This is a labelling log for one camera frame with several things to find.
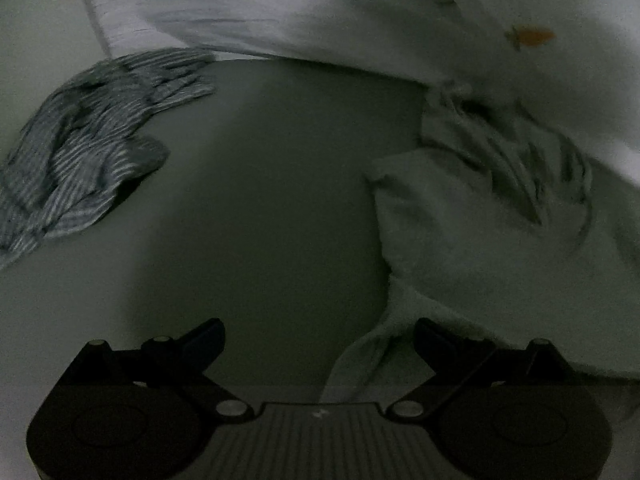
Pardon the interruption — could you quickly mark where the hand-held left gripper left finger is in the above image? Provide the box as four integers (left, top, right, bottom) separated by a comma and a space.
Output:
52, 317, 256, 421

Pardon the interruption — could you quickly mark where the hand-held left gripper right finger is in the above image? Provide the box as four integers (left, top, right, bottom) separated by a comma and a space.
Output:
385, 317, 588, 421

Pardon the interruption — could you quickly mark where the grey zip hoodie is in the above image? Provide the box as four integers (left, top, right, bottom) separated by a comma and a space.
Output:
320, 80, 640, 406

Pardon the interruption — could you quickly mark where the blue checked shirt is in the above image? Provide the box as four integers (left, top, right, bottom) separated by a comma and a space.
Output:
0, 47, 218, 271

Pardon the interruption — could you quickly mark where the carrot printed bed sheet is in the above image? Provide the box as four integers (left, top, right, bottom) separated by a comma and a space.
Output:
70, 0, 640, 186

